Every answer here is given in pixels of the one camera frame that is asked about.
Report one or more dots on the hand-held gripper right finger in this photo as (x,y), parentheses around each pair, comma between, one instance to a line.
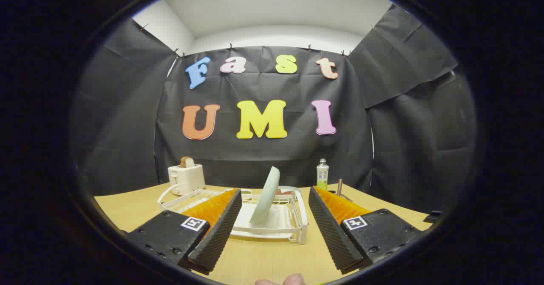
(329,229)

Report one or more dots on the brown bread slice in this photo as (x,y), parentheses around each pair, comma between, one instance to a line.
(187,162)

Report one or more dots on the small pale green dish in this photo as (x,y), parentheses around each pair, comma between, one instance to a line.
(293,189)

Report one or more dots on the black backdrop cloth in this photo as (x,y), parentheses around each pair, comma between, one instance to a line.
(263,157)

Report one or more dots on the pale green plate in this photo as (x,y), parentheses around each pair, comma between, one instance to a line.
(265,198)

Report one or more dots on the green label drink bottle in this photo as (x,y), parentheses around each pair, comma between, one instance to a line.
(322,174)

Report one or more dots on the black table edge block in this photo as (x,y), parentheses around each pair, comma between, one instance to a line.
(433,217)

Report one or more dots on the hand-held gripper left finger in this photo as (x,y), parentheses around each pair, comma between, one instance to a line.
(221,229)

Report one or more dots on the white toaster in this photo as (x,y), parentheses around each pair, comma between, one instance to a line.
(187,178)

